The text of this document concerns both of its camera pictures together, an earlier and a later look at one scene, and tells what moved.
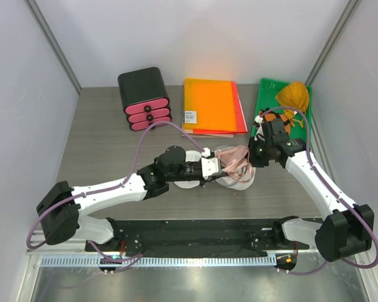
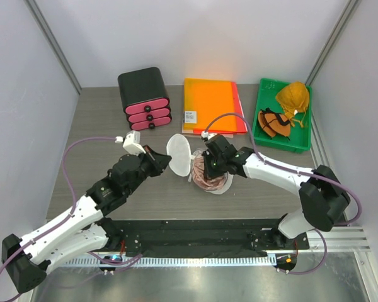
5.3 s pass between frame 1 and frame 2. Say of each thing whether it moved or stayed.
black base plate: stayed
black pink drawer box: stayed
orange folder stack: stayed
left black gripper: moved
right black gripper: moved
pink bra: moved
